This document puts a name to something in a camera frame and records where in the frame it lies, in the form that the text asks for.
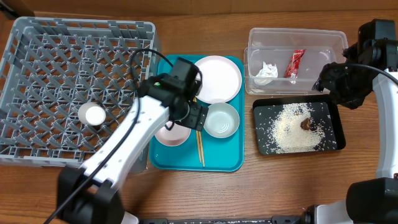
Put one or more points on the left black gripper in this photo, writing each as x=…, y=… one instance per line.
x=196, y=116

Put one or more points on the cooked white rice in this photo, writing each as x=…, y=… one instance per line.
x=278, y=128

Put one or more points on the red snack wrapper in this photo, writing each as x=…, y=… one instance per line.
x=293, y=65

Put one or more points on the white tissue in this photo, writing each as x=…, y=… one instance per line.
x=266, y=74

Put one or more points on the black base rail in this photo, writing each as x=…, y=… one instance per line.
x=278, y=219

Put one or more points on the left wooden chopstick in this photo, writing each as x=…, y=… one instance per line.
x=198, y=139

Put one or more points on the pink shallow bowl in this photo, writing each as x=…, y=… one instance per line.
x=174, y=137

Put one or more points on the grey-green bowl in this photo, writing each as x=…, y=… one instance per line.
x=222, y=120

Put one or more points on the white small cup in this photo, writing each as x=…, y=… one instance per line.
x=91, y=114

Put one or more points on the large white plate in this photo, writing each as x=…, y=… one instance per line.
x=222, y=78

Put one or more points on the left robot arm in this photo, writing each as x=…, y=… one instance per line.
x=90, y=194

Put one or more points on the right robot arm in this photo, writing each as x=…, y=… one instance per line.
x=371, y=66

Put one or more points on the black waste tray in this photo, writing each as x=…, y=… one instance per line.
x=333, y=109

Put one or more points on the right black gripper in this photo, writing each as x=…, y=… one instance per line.
x=337, y=82

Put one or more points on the brown meat piece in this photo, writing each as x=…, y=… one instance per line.
x=306, y=124

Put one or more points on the wooden chopstick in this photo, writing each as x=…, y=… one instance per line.
x=202, y=151
x=198, y=139

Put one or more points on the right wooden chopstick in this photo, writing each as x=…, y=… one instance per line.
x=202, y=151

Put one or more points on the grey dish rack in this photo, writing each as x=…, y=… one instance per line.
x=52, y=66

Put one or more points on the clear plastic bin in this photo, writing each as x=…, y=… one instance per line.
x=276, y=46

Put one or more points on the teal serving tray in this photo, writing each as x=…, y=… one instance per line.
x=221, y=154

